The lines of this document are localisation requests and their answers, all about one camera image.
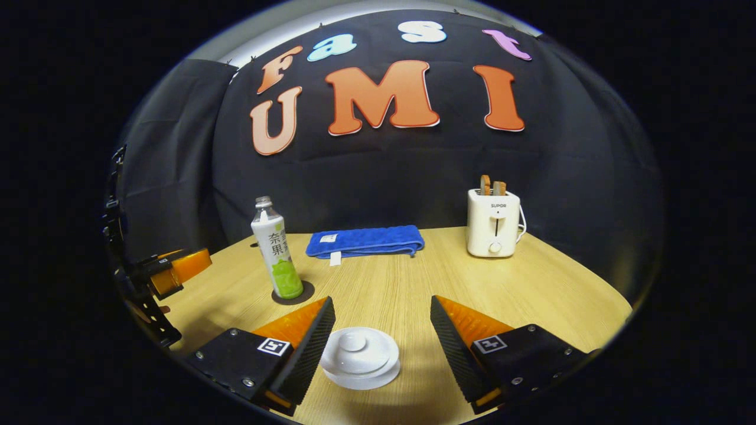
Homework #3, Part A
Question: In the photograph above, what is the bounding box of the white green label water bottle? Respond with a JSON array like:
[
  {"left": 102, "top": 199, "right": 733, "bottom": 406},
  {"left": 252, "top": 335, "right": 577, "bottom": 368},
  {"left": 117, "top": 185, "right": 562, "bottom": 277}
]
[{"left": 250, "top": 196, "right": 304, "bottom": 300}]

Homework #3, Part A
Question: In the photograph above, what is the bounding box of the black backdrop cloth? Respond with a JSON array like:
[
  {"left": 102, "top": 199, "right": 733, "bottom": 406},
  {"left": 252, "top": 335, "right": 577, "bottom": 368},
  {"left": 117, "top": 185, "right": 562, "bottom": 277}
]
[{"left": 112, "top": 9, "right": 665, "bottom": 308}]

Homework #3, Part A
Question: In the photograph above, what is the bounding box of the white saucer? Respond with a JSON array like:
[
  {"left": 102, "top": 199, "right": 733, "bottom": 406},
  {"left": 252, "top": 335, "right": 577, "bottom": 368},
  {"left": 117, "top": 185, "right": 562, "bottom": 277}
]
[{"left": 325, "top": 361, "right": 400, "bottom": 391}]

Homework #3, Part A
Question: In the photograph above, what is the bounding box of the blue folded towel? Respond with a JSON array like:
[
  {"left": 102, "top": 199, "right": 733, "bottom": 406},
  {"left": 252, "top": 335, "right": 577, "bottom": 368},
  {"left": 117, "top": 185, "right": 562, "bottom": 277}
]
[{"left": 305, "top": 224, "right": 425, "bottom": 266}]

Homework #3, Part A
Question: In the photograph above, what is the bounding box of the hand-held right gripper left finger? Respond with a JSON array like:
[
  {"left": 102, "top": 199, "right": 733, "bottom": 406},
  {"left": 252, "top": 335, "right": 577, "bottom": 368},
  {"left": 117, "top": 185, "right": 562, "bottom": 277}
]
[{"left": 188, "top": 295, "right": 336, "bottom": 417}]

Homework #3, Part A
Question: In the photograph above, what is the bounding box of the white teacup lid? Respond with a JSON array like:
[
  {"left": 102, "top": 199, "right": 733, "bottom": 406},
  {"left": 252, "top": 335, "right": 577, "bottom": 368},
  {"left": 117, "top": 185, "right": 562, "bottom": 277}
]
[{"left": 334, "top": 328, "right": 392, "bottom": 374}]

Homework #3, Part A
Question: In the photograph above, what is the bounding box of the white teacup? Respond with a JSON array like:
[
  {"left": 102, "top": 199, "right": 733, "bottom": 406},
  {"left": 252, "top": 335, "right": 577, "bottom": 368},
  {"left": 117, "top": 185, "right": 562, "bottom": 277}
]
[{"left": 321, "top": 334, "right": 401, "bottom": 381}]

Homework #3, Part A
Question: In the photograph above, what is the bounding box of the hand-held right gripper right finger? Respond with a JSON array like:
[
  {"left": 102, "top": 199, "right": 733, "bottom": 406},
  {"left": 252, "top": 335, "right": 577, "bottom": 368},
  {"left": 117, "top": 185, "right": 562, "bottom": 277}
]
[{"left": 430, "top": 295, "right": 600, "bottom": 415}]

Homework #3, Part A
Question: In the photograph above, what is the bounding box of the dark brown round coaster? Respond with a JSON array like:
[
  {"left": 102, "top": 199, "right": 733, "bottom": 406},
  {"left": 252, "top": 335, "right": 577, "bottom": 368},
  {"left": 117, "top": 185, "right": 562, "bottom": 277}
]
[{"left": 271, "top": 280, "right": 315, "bottom": 306}]

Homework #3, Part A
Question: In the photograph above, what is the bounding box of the white toaster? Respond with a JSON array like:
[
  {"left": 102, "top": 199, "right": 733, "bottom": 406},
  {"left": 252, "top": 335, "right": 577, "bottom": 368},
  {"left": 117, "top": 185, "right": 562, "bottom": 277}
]
[{"left": 466, "top": 188, "right": 522, "bottom": 259}]

